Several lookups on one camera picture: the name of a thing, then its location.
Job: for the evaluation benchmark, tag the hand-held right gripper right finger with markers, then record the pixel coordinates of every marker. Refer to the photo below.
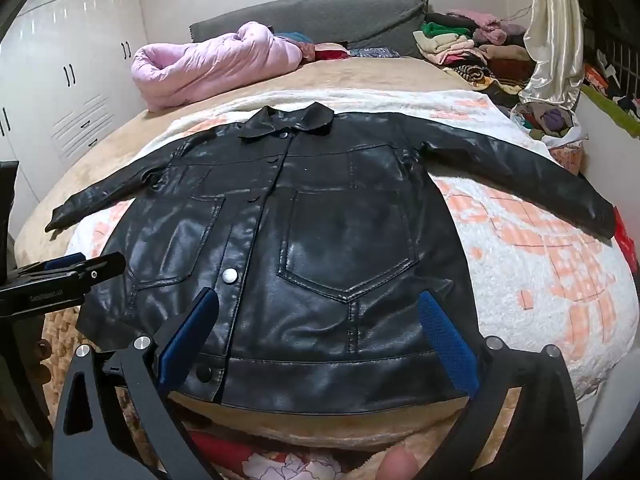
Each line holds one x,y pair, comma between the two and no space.
447,345

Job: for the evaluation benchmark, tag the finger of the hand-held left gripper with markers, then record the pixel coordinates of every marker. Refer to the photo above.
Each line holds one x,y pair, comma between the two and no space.
45,297
65,261

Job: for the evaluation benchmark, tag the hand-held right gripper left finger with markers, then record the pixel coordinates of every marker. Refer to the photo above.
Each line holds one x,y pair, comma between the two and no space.
192,327

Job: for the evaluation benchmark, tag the black leather jacket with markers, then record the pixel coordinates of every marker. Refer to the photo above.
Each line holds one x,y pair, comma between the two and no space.
325,240

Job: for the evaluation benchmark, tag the white bag of clothes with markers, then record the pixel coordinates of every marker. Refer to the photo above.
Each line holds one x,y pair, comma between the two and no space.
547,122

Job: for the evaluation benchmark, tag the pile of folded clothes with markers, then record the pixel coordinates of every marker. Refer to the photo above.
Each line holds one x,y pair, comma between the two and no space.
460,45

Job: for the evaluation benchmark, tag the small heap of colourful clothes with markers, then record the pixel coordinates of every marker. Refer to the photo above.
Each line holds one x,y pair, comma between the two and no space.
325,50

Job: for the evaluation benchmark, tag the person's right hand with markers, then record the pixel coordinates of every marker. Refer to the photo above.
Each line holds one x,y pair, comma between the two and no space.
397,465

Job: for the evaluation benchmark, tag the white orange printed blanket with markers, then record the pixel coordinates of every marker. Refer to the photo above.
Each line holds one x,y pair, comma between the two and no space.
525,270

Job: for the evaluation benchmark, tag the floral red cloth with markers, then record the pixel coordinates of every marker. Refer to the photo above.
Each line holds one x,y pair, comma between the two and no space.
280,462

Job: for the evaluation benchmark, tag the white glossy wardrobe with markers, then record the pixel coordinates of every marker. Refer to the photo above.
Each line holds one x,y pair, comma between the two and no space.
75,60

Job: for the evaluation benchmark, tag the pink quilted jacket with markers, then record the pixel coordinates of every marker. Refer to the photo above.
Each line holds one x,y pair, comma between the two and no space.
210,65

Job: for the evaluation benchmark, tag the green cloth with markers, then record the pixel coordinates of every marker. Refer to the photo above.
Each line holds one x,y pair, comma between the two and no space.
612,110

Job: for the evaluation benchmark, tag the cream satin curtain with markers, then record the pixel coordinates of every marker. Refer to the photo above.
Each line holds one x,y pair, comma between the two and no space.
555,35

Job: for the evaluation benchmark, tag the black metal grid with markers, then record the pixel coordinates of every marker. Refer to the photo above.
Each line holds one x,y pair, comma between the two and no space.
615,55

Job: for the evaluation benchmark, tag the grey padded headboard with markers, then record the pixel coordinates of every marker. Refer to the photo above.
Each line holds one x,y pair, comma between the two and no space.
340,17

